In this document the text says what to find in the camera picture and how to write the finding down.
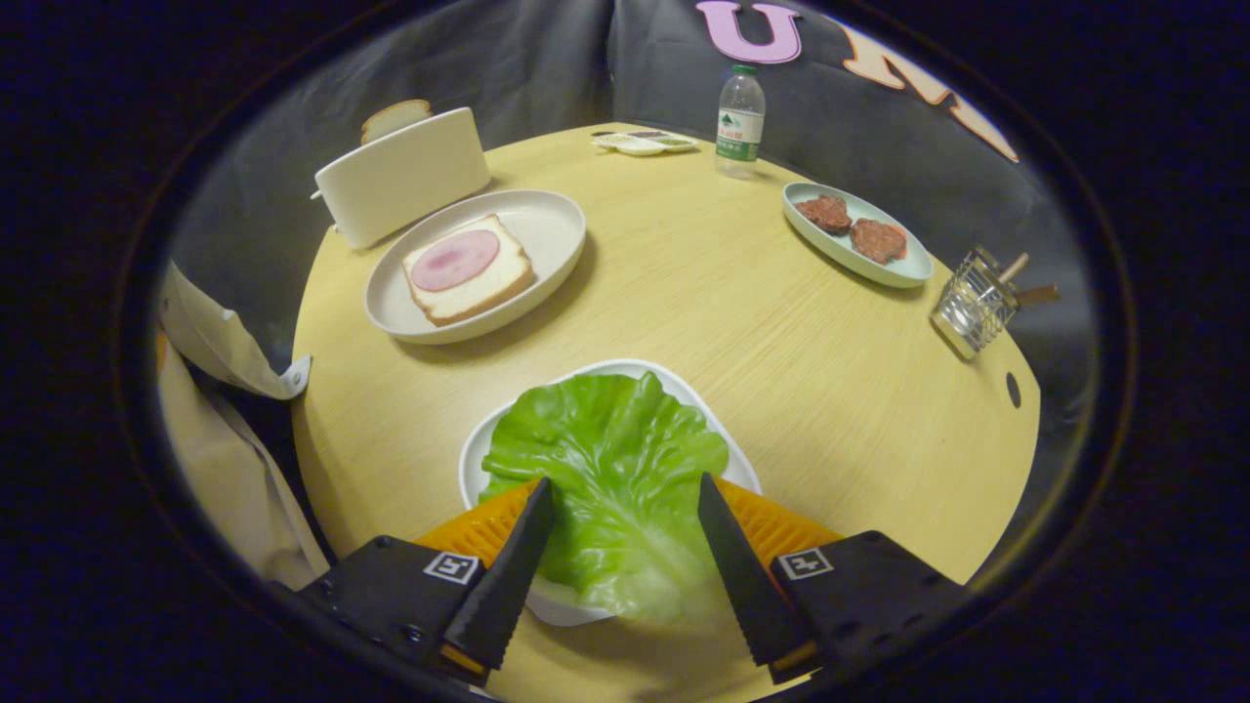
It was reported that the cream white toaster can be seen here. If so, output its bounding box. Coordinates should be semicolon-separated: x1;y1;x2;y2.
312;107;492;250

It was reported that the dark brown meat patty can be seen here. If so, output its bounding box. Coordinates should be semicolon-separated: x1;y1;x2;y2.
794;194;853;235

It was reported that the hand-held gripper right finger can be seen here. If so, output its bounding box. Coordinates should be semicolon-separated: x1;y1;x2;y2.
697;473;973;684

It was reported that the clear plastic water bottle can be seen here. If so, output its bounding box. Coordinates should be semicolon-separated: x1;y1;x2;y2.
715;64;767;181

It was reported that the plain toast bread slice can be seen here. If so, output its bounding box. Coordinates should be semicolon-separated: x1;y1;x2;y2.
360;99;434;145

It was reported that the round beige plate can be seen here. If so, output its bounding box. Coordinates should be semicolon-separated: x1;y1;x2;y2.
364;189;588;345

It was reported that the pink ham slice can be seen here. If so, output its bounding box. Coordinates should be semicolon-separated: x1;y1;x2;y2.
410;229;501;292

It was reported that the bread slice under ham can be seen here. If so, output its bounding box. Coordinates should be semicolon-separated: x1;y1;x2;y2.
401;214;536;327

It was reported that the divided white condiment dish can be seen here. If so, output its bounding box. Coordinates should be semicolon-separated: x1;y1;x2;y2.
591;130;700;157

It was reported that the white rounded square plate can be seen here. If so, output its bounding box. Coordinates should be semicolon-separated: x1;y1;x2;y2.
458;358;763;628

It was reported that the light blue plate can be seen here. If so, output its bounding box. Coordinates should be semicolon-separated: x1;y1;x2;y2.
781;182;935;289

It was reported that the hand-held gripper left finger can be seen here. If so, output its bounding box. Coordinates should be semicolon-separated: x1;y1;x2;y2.
293;476;558;684

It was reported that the black backdrop cloth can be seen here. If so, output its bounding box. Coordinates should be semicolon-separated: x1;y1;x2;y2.
161;0;1100;470

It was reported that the reddish brown meat patty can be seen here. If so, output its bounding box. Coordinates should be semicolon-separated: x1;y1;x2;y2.
849;218;908;266

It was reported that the green lettuce leaf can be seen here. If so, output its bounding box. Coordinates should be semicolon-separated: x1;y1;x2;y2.
480;372;730;626

